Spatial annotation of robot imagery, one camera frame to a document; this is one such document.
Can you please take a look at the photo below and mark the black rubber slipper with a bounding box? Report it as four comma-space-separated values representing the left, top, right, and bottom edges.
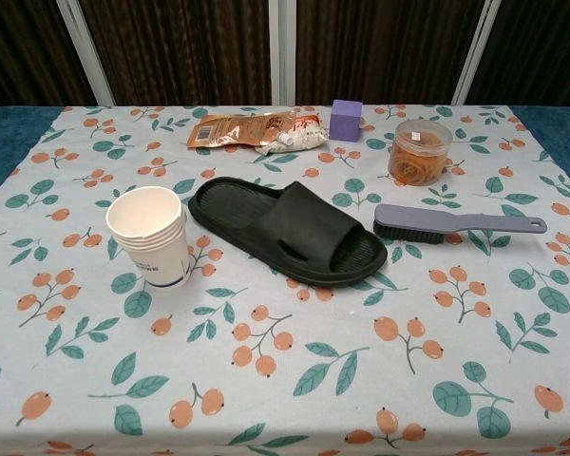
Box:
188, 176, 390, 289

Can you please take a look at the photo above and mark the white and orange pouch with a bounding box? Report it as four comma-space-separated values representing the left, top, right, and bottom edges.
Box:
255, 112, 325, 156

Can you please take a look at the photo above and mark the brown snack packet with barcode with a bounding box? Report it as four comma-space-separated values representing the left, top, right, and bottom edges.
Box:
186, 109, 298, 149

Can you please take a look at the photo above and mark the purple foam cube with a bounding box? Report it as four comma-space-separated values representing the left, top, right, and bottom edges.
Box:
329, 99, 365, 143

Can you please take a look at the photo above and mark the white paper cup stack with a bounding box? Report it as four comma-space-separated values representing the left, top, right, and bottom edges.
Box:
104, 185, 193, 290

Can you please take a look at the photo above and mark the floral fruit print tablecloth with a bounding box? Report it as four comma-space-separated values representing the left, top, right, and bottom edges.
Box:
0, 104, 570, 456

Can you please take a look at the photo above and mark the clear jar of rubber bands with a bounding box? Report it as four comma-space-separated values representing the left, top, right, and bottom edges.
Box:
387, 119, 454, 187

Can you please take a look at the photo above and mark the dark brown partition screen panel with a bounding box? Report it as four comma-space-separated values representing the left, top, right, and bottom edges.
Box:
0, 0, 115, 113
455, 0, 570, 106
282, 0, 503, 106
59, 0, 286, 106

